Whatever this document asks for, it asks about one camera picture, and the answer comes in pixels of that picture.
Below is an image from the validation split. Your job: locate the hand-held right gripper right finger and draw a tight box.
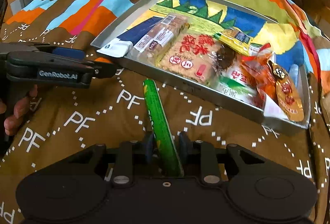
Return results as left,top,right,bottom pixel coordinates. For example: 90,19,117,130
178,132,266,187

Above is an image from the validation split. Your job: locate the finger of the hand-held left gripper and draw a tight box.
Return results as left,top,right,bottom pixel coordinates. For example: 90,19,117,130
0,43,87,60
77,59,123,79

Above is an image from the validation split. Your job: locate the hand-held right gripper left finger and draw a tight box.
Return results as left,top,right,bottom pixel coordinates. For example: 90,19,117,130
66,132,156,187

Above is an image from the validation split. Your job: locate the green sausage stick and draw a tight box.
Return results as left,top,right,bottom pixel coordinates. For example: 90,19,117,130
143,79,185,178

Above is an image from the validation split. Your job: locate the long blue white packet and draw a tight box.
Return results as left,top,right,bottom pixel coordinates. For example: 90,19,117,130
97,16,166,58

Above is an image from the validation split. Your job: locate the grey metal tray dinosaur print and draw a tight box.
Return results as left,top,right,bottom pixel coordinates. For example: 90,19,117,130
90,0,311,136

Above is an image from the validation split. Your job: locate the clear nut bar packet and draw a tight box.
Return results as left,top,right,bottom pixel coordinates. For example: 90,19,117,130
132,14,190,61

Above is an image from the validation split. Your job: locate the clear rice cracker packet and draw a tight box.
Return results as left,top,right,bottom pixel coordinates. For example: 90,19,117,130
155,33,225,85

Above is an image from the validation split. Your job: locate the white green snack packet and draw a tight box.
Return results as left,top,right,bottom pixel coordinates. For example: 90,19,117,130
216,64,261,106

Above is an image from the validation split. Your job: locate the brown candy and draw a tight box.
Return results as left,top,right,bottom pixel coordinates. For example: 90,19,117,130
214,46,243,75

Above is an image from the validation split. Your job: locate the orange snack packet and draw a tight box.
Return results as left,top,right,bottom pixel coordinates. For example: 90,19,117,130
241,44,287,119

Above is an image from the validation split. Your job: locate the gold snack packet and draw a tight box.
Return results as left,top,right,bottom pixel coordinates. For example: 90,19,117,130
267,60,305,122

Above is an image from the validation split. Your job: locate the yellow snack packet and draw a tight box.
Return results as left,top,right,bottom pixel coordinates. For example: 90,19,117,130
213,28,255,57

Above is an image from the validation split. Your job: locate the person's left hand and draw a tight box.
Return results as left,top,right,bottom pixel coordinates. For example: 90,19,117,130
4,84,38,136

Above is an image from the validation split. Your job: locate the brown striped monkey print blanket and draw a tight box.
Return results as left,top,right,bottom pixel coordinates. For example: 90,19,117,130
0,0,330,224

